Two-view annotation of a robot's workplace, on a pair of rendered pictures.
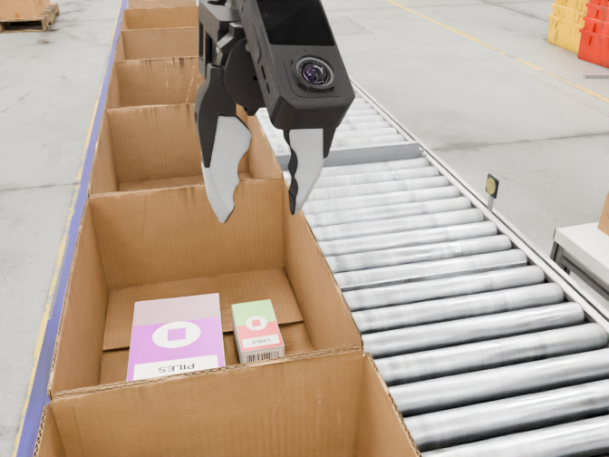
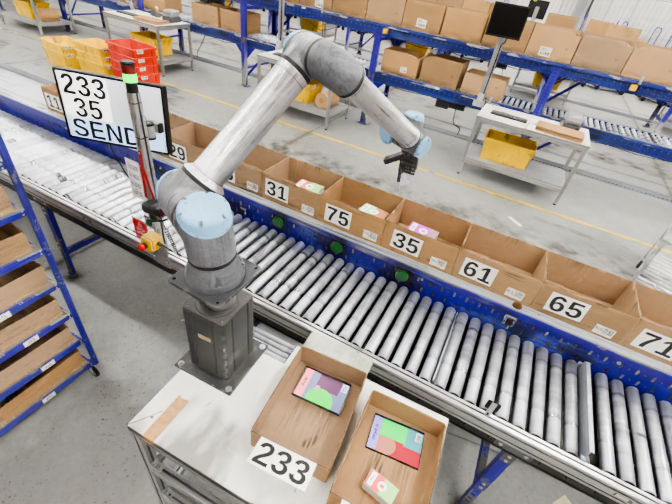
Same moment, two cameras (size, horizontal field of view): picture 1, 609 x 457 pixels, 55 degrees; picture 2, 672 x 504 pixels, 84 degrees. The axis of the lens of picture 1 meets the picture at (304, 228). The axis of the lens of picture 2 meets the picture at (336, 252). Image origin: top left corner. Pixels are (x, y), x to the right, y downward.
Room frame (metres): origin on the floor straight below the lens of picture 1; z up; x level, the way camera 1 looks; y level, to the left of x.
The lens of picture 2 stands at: (1.18, -1.54, 2.08)
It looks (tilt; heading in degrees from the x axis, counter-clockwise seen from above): 38 degrees down; 125
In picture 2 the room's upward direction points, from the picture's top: 10 degrees clockwise
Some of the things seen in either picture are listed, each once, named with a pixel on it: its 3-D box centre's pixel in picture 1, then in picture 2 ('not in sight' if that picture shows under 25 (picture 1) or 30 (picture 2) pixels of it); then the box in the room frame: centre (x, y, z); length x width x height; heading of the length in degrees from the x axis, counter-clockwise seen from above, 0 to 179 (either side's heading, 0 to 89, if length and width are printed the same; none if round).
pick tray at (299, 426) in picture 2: not in sight; (312, 406); (0.78, -0.94, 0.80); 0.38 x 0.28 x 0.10; 109
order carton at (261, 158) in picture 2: not in sight; (250, 166); (-0.56, -0.14, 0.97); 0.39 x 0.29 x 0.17; 13
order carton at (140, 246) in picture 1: (205, 312); (425, 234); (0.58, 0.13, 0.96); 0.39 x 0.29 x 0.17; 13
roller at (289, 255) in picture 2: not in sight; (277, 266); (0.07, -0.46, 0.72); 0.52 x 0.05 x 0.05; 103
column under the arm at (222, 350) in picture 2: not in sight; (221, 329); (0.36, -1.02, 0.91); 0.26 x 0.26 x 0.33; 16
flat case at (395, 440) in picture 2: not in sight; (395, 440); (1.06, -0.81, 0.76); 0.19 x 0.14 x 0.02; 21
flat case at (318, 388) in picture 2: not in sight; (322, 389); (0.75, -0.86, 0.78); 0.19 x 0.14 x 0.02; 19
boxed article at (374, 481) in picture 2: not in sight; (379, 488); (1.11, -0.98, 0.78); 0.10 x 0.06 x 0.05; 4
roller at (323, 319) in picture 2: not in sight; (341, 296); (0.45, -0.37, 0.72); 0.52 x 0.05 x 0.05; 103
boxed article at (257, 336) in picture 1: (256, 337); not in sight; (0.60, 0.06, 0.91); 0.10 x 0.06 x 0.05; 13
